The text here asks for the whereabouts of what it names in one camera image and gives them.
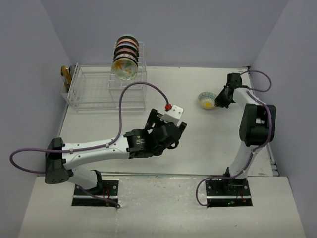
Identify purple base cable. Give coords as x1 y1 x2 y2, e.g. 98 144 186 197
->
78 185 121 209
195 176 233 207

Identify white wire dish rack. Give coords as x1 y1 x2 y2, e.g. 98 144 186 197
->
68 42 147 112

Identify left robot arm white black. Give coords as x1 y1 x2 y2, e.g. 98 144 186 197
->
45 105 187 195

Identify gold utensil in holder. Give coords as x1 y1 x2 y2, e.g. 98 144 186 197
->
60 65 72 92

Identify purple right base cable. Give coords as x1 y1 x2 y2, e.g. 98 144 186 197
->
195 176 233 207

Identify white bowl orange flower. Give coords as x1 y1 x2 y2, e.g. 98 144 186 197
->
111 58 138 81

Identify yellow blue patterned bowl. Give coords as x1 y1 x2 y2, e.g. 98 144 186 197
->
198 91 217 110

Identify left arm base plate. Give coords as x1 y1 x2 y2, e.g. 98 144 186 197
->
71 179 119 208

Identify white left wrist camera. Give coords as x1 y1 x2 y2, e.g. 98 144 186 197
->
161 105 184 126

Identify dark blue patterned bowl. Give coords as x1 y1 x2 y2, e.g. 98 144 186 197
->
113 54 138 64

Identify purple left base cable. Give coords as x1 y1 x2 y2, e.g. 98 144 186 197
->
78 185 121 209

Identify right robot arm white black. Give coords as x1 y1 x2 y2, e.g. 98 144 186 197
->
215 73 276 196

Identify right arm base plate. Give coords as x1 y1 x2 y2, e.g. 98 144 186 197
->
205 178 253 207

